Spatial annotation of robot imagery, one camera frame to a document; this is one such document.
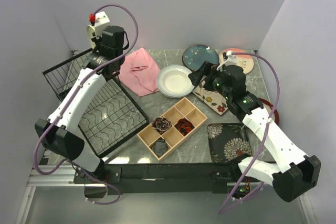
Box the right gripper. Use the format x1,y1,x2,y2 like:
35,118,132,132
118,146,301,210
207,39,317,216
187,61,232,100

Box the brown rimmed dark plate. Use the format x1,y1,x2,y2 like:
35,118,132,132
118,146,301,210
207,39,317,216
182,45,219,71

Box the pale green plate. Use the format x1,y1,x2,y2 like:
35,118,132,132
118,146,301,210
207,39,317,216
86,25,100,49

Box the white round plate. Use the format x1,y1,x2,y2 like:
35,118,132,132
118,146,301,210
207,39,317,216
156,65,195,91

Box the square patterned glass plate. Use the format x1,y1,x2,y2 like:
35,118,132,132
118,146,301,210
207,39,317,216
192,78,228,116

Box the pink and cream plate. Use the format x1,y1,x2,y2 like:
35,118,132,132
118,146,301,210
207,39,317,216
218,48,254,74

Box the black ribbed plate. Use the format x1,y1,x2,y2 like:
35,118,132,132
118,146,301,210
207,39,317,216
258,98,280,126

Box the black square floral plate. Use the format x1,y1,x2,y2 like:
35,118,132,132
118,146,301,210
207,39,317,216
207,123,252,163

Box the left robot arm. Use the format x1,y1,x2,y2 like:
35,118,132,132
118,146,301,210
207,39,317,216
35,26,129,183

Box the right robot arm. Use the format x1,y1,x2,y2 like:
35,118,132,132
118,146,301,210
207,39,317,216
188,61,321,202

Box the pink folded cloth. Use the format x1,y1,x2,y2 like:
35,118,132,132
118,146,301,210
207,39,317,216
119,48,161,97

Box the orange and black rolled tie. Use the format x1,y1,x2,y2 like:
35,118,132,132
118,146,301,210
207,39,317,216
174,118,195,136

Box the floral rolled tie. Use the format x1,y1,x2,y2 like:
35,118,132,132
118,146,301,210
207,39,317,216
151,116,172,134

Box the wooden compartment tray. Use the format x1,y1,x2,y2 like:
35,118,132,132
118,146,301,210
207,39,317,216
137,98,207,162

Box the grey rolled cloth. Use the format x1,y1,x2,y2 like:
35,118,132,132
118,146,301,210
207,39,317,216
152,141,169,157

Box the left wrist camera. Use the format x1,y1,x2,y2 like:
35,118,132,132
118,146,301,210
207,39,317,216
89,11,110,37

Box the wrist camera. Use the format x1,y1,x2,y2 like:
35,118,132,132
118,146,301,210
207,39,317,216
89,11,110,37
216,50,238,71

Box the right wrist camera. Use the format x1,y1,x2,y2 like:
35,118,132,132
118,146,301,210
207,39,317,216
216,50,238,71

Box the black wire dish rack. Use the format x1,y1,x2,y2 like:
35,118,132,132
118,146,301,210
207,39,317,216
43,49,149,158

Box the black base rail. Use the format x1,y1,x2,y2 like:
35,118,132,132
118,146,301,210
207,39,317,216
73,161,260,201

